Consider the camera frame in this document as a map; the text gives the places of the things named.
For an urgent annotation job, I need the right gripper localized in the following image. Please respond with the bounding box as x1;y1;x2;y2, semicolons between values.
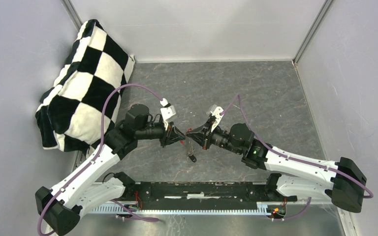
186;118;243;155

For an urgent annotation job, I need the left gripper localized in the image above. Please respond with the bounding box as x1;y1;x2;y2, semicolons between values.
136;119;186;148

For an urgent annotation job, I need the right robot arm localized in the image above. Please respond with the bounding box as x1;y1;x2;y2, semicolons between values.
186;116;367;213

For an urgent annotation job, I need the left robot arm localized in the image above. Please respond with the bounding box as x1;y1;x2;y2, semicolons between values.
35;103;185;236

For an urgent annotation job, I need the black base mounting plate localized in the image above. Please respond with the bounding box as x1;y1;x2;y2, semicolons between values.
119;182;297;210

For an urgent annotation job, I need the black white checkered blanket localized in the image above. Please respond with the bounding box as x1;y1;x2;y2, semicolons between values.
35;19;135;152

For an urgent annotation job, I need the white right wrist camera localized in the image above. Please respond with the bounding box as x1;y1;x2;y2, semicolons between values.
207;104;223;132

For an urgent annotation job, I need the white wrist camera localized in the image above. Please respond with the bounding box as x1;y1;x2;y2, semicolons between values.
207;104;223;132
160;98;176;130

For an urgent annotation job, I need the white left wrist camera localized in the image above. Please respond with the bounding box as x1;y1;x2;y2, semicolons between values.
160;98;176;130

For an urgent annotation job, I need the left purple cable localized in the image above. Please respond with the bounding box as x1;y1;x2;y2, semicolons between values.
37;84;163;236

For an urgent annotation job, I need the purple cable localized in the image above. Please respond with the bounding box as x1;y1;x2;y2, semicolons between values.
220;94;374;221
37;84;163;236

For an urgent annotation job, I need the white toothed cable duct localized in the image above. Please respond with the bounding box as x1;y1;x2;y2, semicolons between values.
89;203;271;216

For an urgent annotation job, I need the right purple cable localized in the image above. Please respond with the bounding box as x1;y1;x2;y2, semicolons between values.
220;94;374;221

